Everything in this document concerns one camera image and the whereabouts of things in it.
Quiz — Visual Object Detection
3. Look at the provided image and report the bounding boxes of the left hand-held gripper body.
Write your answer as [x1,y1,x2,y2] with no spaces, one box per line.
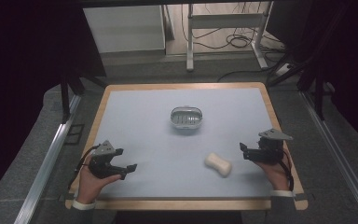
[88,139,129,181]

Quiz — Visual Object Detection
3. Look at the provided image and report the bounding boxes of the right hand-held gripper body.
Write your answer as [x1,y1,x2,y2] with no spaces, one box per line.
[256,128,295,165]

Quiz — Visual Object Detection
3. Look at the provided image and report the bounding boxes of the cream soap bar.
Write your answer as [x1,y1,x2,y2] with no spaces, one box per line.
[203,151,233,178]

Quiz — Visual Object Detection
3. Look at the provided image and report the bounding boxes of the person's left hand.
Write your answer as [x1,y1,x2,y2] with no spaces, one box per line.
[76,154,123,205]

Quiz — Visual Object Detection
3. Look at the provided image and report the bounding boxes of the person's right hand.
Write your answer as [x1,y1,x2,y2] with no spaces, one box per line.
[254,152,294,192]

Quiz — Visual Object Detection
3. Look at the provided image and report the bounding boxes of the pale blue table mat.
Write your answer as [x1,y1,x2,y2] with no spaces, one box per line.
[90,87,289,201]

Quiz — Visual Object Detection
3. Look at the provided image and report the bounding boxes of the black floor grate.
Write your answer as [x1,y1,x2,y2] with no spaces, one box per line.
[63,123,86,146]

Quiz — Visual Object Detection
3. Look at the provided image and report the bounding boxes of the black stand legs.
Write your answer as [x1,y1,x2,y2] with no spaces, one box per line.
[266,46,328,121]

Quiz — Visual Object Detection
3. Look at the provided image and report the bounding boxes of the black tripod legs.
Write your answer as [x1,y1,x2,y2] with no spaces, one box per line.
[58,72,107,125]

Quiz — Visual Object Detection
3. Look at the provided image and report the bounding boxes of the white power strip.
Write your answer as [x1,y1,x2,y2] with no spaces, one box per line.
[274,63,294,77]

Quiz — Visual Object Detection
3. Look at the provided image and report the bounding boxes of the dark curtain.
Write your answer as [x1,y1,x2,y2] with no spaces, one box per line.
[0,0,107,208]
[266,0,358,154]

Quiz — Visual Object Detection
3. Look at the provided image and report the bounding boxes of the white panel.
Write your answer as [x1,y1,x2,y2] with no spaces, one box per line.
[82,5,167,54]

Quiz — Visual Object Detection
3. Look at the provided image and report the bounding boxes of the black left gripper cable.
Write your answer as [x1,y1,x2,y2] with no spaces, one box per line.
[68,144,102,191]

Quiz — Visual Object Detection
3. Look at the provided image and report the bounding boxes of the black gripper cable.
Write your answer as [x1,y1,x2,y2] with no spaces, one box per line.
[280,148,295,191]
[68,144,102,191]

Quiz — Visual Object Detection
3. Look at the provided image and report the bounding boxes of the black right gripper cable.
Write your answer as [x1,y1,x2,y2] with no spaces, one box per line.
[280,148,295,191]

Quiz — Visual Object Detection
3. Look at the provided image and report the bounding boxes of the aluminium rail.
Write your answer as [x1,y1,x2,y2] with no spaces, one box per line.
[300,91,358,224]
[13,94,82,224]

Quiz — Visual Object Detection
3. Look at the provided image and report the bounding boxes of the black floor cables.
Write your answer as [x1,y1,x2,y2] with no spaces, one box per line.
[181,2,288,54]

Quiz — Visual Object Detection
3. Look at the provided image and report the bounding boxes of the white metal stand frame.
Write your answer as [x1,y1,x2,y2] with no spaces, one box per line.
[185,2,270,73]

